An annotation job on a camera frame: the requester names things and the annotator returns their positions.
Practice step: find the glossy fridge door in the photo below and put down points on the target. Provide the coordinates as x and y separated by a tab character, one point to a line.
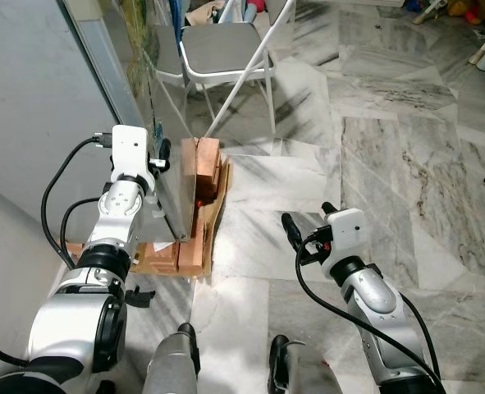
156	90

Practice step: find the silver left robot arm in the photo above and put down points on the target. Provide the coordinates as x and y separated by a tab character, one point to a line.
70	324

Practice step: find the grey fridge body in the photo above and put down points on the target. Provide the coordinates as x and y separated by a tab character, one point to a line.
29	90

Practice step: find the grey folding chair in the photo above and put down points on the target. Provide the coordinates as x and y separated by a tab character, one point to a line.
226	48

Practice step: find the white pole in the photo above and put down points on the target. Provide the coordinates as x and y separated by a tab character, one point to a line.
250	66

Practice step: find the grey robot right leg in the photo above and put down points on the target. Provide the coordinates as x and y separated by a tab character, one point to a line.
295	369

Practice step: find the grey robot leg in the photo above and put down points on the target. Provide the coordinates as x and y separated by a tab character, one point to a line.
295	369
172	365

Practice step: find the blue cloth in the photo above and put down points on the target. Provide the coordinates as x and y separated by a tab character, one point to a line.
176	18

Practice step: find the small black plastic piece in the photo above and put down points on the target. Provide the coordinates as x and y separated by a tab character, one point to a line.
139	297

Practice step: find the brown cardboard piece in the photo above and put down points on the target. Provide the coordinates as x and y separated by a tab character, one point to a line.
203	13

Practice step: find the grey robot left leg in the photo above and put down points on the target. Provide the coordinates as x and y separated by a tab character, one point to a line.
172	365

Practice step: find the yellow toy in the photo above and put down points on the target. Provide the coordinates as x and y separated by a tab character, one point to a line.
472	8

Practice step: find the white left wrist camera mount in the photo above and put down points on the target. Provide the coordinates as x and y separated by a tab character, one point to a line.
130	148

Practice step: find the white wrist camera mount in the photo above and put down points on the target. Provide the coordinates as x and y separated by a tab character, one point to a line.
347	231
130	148

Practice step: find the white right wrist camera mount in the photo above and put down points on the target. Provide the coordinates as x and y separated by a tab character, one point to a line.
347	231

